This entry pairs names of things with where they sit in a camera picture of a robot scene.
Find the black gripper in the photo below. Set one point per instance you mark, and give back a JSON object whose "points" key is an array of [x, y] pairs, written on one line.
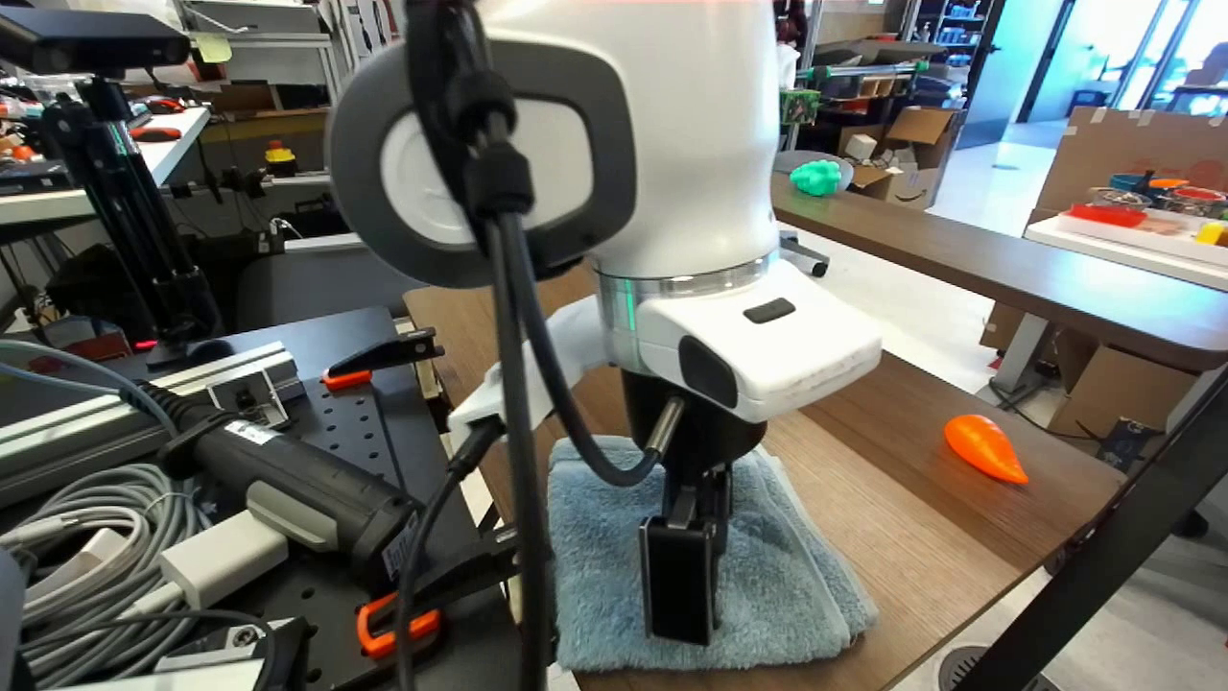
{"points": [[704, 435]]}

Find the light blue towel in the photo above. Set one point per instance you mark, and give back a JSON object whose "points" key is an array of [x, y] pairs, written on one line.
{"points": [[780, 582]]}

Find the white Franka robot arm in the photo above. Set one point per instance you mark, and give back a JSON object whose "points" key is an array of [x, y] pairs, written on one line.
{"points": [[691, 129]]}

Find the orange toy carrot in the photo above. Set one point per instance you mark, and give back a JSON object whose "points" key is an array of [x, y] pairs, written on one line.
{"points": [[984, 447]]}

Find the black orange spring clamp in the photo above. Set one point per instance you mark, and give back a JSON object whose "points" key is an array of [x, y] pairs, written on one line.
{"points": [[384, 356], [384, 635]]}

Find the black handheld device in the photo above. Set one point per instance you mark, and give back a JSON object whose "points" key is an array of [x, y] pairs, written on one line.
{"points": [[319, 495]]}

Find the green plastic toy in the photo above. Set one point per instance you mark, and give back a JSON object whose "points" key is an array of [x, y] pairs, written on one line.
{"points": [[817, 180]]}

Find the long brown wooden table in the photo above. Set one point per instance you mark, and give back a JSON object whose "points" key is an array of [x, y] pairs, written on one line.
{"points": [[1021, 272]]}

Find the cardboard box under table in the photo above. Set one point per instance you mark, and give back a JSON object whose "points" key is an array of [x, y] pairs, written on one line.
{"points": [[1118, 396]]}

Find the grey swivel office chair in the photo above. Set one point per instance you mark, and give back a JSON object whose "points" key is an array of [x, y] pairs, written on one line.
{"points": [[319, 275]]}

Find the open brown cardboard box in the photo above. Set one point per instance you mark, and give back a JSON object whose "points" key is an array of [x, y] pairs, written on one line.
{"points": [[924, 129]]}

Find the white power adapter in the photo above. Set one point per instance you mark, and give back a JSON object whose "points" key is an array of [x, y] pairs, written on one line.
{"points": [[225, 562]]}

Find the white tray of toys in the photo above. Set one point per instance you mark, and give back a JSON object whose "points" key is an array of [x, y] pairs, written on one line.
{"points": [[1127, 237]]}

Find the small yellow black tool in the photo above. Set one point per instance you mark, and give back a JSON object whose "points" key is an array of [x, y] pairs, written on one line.
{"points": [[276, 158]]}

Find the upright brown cardboard sheet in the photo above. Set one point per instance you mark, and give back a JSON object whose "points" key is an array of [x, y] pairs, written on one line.
{"points": [[1127, 149]]}

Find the white side table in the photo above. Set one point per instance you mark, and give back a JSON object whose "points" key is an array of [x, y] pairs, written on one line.
{"points": [[166, 149]]}

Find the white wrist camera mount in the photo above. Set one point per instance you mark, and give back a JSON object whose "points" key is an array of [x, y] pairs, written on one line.
{"points": [[793, 346]]}

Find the black metal frame bar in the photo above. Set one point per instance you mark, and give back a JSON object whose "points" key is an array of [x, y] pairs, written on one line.
{"points": [[1127, 541]]}

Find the aluminium extrusion rail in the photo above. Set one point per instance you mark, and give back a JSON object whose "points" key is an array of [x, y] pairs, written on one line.
{"points": [[129, 409]]}

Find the black camera tripod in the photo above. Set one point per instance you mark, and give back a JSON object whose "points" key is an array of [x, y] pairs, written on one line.
{"points": [[129, 217]]}

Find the black stereo camera bar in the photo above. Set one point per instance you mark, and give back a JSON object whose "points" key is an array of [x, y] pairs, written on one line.
{"points": [[91, 39]]}

